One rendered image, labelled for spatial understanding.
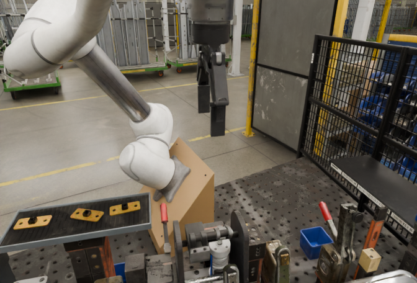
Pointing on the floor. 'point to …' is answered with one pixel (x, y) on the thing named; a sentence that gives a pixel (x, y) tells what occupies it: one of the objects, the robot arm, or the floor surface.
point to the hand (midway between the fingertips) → (210, 118)
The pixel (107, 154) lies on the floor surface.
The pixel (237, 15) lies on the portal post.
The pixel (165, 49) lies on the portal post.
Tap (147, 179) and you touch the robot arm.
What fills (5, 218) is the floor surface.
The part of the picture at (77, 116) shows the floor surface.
